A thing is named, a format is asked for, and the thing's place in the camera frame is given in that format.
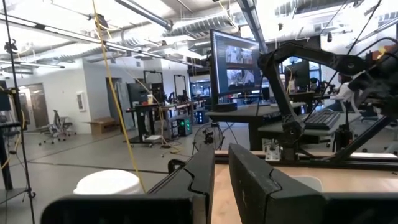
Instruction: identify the grey keyboard desk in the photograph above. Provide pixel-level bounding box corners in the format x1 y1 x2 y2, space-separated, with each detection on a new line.
257 111 363 146

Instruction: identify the white lidded trash can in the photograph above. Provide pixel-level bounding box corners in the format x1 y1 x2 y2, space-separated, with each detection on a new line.
73 169 144 195

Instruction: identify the black-legged workbench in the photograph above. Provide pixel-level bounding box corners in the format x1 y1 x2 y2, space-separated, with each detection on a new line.
126 99 206 147

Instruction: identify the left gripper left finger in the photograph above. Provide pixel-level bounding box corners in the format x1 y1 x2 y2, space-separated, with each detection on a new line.
148 146 216 224

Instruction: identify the black backlit keyboard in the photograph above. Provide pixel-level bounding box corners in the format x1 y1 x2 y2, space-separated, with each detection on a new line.
303 109 341 131

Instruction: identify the black floor fan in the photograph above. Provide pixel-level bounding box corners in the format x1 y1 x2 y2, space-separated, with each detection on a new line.
192 123 225 153

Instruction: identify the framed wall picture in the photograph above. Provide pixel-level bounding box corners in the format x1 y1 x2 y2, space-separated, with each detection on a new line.
76 91 86 112

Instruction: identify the computer tower with green light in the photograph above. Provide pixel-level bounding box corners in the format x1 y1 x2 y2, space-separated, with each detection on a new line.
177 116 193 137

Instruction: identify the grey office chair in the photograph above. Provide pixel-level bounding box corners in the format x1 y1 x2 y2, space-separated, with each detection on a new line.
39 108 77 146

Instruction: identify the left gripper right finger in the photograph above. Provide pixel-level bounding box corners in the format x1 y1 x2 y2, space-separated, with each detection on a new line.
228 142 326 224

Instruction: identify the person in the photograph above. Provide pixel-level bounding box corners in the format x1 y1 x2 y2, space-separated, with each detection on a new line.
329 73 358 113

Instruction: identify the thin black stand pole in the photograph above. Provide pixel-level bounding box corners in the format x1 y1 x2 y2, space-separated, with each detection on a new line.
1 0 37 224

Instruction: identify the grey monitor desk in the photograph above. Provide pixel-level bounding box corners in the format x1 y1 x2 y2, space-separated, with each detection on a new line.
205 102 307 152

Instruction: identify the cardboard box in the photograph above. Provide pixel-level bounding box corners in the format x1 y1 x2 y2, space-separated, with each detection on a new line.
88 116 121 135

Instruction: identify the black computer monitor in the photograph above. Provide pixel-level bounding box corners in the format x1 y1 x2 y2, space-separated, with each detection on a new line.
208 29 262 108

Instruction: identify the black background monitor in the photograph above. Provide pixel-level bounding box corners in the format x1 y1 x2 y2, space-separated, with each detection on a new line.
284 60 312 91

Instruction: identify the yellow hanging cable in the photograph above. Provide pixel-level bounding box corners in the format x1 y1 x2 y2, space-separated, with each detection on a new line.
91 0 147 194

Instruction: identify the black monitor base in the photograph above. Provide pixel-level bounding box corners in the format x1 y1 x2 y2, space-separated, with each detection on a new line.
213 102 239 113

